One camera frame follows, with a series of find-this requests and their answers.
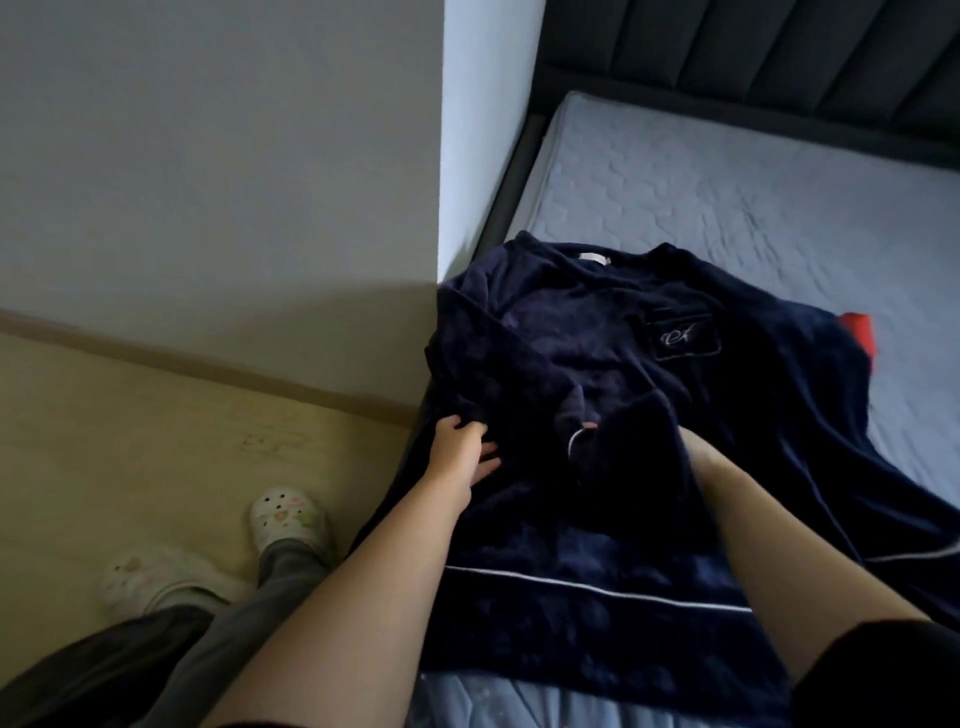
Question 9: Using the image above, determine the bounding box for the person's right hand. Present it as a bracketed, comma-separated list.
[675, 426, 743, 488]

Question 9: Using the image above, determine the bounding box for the person's left hand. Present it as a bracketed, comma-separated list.
[420, 415, 504, 492]

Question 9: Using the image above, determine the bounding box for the red and navy sports jacket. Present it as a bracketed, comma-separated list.
[352, 229, 960, 728]

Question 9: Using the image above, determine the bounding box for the red polo shirt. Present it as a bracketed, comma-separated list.
[840, 312, 878, 362]

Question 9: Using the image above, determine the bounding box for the grey quilted bed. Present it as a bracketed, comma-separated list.
[405, 90, 960, 728]

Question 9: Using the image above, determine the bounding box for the person's left forearm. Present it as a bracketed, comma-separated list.
[202, 472, 474, 728]

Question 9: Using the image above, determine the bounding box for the person's right forearm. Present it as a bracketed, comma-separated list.
[693, 457, 932, 684]

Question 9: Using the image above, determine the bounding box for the dark grey upholstered headboard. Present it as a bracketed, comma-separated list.
[532, 0, 960, 167]

